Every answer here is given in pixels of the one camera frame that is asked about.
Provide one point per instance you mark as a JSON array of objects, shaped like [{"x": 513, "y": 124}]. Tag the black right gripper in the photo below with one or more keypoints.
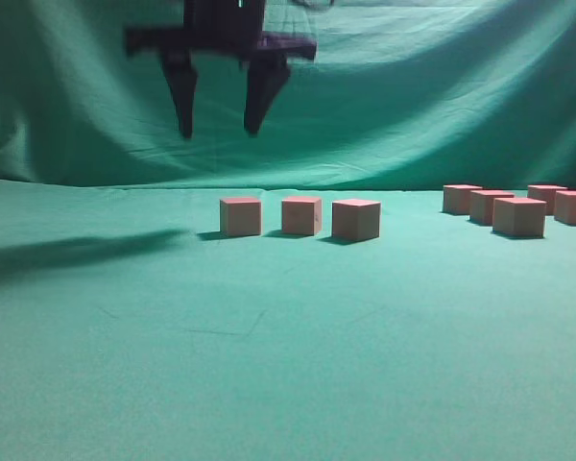
[{"x": 226, "y": 28}]

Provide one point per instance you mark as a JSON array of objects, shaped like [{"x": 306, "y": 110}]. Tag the pink cube column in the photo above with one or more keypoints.
[
  {"x": 301, "y": 215},
  {"x": 355, "y": 219},
  {"x": 565, "y": 207},
  {"x": 519, "y": 217},
  {"x": 240, "y": 216},
  {"x": 456, "y": 199},
  {"x": 481, "y": 203},
  {"x": 546, "y": 193}
]

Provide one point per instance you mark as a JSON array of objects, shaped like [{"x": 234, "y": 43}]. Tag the green cloth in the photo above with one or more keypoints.
[{"x": 131, "y": 328}]

